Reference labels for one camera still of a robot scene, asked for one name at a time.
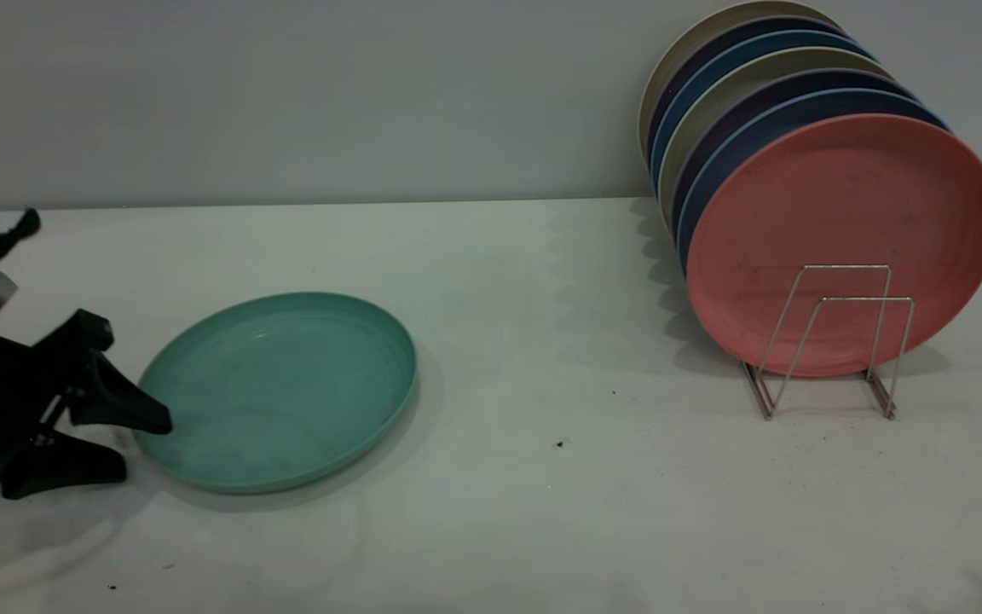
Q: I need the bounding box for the green round plate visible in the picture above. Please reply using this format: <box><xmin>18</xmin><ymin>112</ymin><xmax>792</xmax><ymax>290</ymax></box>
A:
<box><xmin>132</xmin><ymin>293</ymin><xmax>419</xmax><ymax>495</ymax></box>

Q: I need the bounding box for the pink round plate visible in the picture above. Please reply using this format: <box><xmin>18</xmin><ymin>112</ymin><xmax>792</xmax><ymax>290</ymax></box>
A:
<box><xmin>685</xmin><ymin>114</ymin><xmax>982</xmax><ymax>379</ymax></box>

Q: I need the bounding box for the beige round plate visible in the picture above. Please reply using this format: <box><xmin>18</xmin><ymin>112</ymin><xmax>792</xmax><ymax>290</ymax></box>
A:
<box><xmin>638</xmin><ymin>1</ymin><xmax>838</xmax><ymax>163</ymax></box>
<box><xmin>657</xmin><ymin>48</ymin><xmax>893</xmax><ymax>231</ymax></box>

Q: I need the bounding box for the teal blue round plate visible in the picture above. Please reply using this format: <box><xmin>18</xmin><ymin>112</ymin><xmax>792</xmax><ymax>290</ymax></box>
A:
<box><xmin>650</xmin><ymin>31</ymin><xmax>876</xmax><ymax>193</ymax></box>

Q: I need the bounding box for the dark navy round plate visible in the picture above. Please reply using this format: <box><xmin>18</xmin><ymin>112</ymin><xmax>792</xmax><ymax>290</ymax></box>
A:
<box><xmin>644</xmin><ymin>16</ymin><xmax>851</xmax><ymax>163</ymax></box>

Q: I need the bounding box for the dark purple round plate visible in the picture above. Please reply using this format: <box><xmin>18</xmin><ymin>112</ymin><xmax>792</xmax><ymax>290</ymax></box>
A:
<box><xmin>670</xmin><ymin>69</ymin><xmax>919</xmax><ymax>240</ymax></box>

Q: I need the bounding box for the metal wire plate rack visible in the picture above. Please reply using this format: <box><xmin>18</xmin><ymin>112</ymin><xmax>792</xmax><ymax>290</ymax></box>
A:
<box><xmin>742</xmin><ymin>264</ymin><xmax>916</xmax><ymax>421</ymax></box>

